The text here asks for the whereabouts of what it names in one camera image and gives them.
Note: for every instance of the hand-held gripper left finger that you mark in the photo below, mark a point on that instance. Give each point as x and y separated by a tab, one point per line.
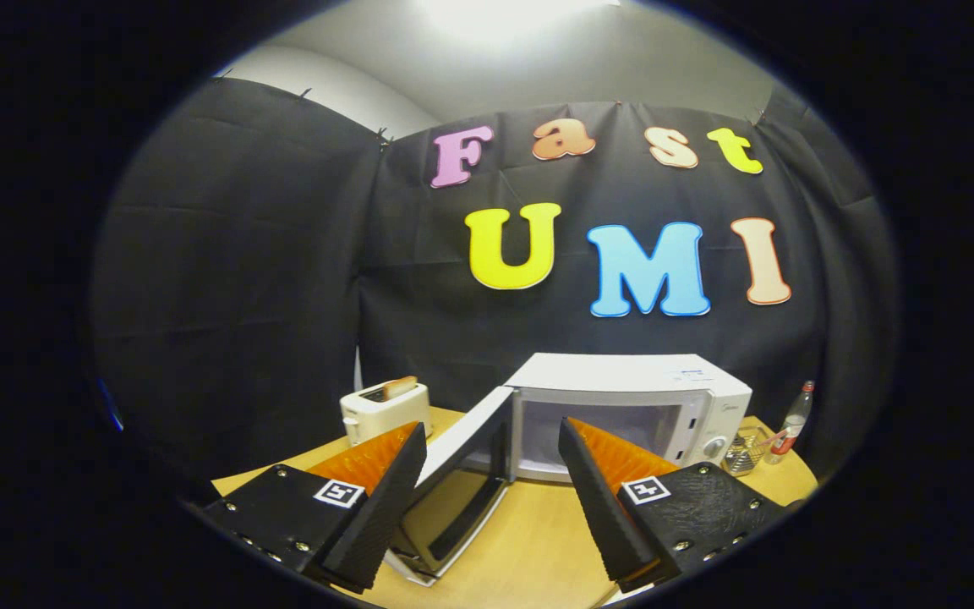
385	499

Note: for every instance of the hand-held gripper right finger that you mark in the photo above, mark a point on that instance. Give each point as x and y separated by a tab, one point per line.
597	499

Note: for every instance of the white toaster oven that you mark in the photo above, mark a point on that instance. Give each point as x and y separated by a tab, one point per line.
622	372

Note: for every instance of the white bread toaster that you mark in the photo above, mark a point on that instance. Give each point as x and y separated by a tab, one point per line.
385	414

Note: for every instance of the toast slice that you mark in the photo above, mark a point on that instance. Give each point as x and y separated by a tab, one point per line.
400	387

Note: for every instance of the pink stick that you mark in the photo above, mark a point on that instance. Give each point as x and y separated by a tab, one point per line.
774	439

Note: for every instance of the clear plastic water bottle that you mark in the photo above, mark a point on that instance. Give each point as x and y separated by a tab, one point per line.
791	423

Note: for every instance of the ceiling light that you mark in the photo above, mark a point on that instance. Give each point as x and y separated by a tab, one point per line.
512	17

